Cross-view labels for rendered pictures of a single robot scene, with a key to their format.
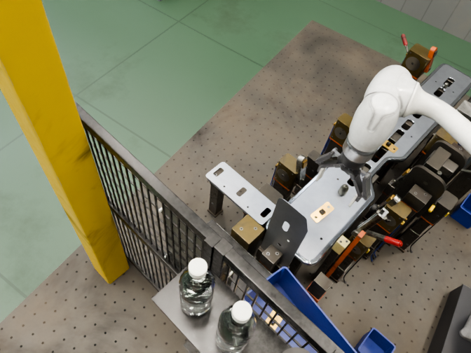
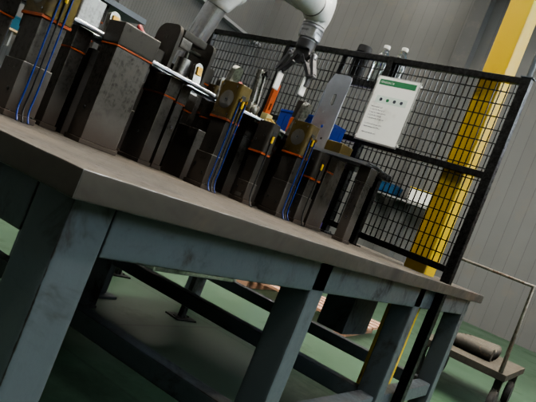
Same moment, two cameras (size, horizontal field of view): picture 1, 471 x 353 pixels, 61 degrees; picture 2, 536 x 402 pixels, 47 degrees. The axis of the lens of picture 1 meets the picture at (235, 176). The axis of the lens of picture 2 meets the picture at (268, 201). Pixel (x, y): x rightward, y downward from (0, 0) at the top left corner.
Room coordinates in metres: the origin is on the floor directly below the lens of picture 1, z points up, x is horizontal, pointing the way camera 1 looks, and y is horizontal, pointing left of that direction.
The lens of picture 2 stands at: (3.10, -0.02, 0.75)
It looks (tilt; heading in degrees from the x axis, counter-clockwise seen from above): 0 degrees down; 185
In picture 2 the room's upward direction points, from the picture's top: 22 degrees clockwise
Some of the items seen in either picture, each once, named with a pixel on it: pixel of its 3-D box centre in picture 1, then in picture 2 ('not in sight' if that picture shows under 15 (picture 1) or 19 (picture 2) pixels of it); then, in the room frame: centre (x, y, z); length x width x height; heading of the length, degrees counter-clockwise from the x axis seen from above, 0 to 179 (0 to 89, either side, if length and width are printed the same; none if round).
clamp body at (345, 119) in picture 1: (333, 145); (220, 137); (1.21, -0.42, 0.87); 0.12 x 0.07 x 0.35; 55
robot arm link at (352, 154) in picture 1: (359, 146); (310, 33); (0.76, -0.33, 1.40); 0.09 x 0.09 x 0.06
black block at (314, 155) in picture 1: (305, 175); (258, 163); (1.03, -0.30, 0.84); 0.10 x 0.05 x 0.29; 55
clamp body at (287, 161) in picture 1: (280, 185); (291, 170); (0.94, -0.19, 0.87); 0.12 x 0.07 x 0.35; 55
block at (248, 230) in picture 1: (242, 250); (323, 185); (0.62, -0.07, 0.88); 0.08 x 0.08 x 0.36; 55
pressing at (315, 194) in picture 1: (388, 142); (182, 80); (1.17, -0.61, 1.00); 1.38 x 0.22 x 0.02; 145
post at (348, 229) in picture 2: (216, 194); (354, 204); (0.86, 0.06, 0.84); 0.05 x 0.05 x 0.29; 55
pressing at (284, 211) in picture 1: (283, 235); (326, 112); (0.56, -0.17, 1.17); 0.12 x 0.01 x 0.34; 55
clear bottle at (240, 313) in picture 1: (235, 326); (380, 65); (0.18, -0.05, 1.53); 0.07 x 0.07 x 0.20
